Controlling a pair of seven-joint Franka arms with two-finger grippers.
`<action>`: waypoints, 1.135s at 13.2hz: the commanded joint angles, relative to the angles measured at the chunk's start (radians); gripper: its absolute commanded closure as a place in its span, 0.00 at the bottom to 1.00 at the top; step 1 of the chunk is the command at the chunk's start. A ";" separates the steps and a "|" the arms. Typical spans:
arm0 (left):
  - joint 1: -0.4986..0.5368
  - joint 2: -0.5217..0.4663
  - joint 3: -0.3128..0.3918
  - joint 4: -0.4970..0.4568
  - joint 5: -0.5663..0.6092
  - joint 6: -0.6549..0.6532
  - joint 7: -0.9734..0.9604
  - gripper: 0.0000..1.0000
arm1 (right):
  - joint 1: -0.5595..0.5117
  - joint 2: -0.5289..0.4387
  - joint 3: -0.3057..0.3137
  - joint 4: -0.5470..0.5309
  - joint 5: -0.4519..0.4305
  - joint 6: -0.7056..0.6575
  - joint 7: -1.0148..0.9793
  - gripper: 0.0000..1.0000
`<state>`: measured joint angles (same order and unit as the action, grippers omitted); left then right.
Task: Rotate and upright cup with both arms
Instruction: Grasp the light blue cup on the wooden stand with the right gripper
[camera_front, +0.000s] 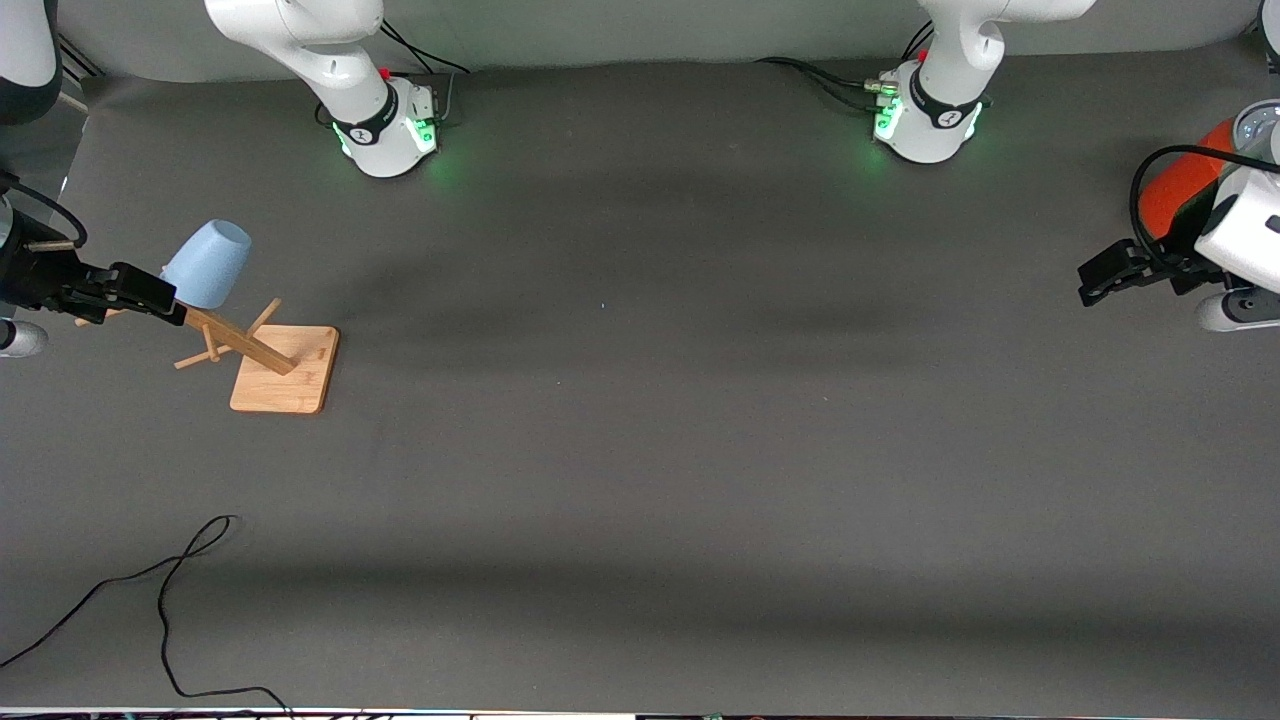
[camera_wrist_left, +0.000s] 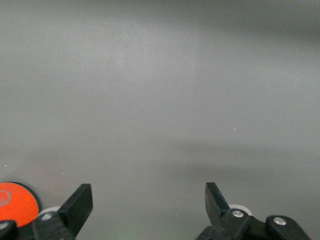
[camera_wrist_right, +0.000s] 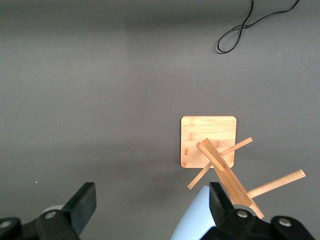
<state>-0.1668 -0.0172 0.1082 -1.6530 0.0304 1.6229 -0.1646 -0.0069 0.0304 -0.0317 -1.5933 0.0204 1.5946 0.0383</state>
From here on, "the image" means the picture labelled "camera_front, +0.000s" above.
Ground metal frame rail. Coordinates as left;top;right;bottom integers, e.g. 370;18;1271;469
55;35;103;81

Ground black right base cables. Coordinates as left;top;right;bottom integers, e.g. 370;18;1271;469
378;18;471;129

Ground black left base cables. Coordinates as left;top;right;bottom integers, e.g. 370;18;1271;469
755;20;936;111

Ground thin black loose cable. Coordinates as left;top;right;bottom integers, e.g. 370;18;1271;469
0;515;296;720

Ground black base cables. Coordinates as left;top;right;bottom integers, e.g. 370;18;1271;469
755;20;936;111
378;18;471;129

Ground orange cylindrical can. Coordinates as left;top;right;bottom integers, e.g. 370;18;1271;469
1140;98;1280;241

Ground light blue cup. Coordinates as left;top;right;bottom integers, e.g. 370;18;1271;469
160;219;253;311

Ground wooden cup rack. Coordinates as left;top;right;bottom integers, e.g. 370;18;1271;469
75;296;341;415

